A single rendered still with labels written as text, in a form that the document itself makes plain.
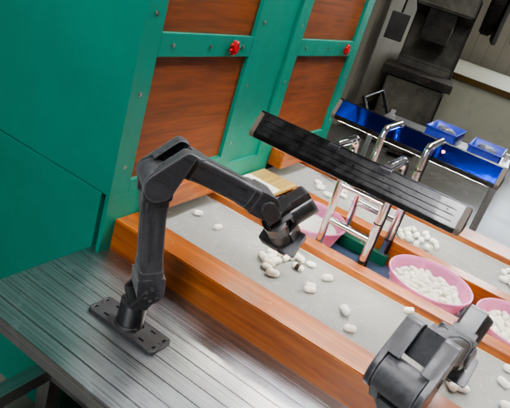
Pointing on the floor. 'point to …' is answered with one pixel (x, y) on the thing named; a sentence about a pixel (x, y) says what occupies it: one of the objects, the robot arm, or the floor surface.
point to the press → (432, 54)
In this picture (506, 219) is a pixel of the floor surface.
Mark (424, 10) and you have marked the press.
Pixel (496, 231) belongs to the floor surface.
